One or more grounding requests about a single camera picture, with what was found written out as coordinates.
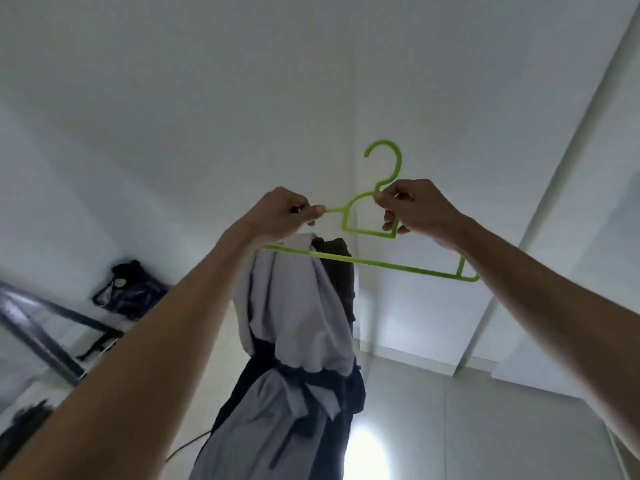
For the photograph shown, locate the person's left hand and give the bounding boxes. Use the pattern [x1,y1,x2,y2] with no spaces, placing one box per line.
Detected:
[238,187,326,251]

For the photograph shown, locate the black cable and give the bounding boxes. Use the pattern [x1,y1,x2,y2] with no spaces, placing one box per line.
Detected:
[165,429,214,464]

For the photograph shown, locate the person's left forearm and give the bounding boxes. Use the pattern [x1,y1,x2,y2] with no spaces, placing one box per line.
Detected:
[0,221,266,480]

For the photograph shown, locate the grey and navy garment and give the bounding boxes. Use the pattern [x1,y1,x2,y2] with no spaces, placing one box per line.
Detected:
[189,233,367,480]

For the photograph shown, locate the dark metal rack frame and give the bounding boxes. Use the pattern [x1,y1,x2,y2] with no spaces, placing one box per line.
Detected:
[0,280,126,388]

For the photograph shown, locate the person's right forearm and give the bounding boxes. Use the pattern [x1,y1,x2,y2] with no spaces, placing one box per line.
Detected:
[448,215,640,461]

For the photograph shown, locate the black bag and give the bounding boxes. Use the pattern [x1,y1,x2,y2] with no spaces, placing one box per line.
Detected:
[91,260,169,321]

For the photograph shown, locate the green plastic clothes hanger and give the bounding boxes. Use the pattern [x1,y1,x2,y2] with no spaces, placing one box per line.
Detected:
[260,140,481,284]

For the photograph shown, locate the person's right hand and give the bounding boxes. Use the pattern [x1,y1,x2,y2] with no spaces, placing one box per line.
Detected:
[374,179,475,251]

